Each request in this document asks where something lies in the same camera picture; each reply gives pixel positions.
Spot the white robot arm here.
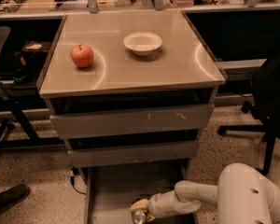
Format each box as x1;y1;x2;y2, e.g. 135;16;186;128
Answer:
131;163;280;224

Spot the black side table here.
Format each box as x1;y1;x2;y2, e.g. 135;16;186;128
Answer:
0;40;66;151

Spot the top grey drawer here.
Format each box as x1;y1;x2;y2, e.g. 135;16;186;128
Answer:
50;104;214;139

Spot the orange soda can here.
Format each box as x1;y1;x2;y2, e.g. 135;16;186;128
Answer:
132;211;147;224

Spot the bottom grey open drawer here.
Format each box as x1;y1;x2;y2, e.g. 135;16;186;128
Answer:
83;160;199;224

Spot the black cable on floor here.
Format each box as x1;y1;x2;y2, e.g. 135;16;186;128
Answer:
69;166;87;196

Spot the grey drawer cabinet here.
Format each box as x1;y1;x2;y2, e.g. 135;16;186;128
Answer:
35;9;228;224

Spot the white bowl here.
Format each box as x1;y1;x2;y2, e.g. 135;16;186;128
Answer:
123;32;162;56

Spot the middle grey drawer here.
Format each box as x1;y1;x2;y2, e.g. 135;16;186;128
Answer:
68;140;199;167

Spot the dark shoe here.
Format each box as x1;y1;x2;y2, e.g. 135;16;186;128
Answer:
0;184;30;214

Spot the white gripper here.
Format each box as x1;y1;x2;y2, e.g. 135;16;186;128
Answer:
130;189;202;223

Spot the black office chair right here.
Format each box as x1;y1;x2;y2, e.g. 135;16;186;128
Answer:
217;50;280;175

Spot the red apple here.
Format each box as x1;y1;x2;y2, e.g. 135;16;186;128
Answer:
70;44;94;68

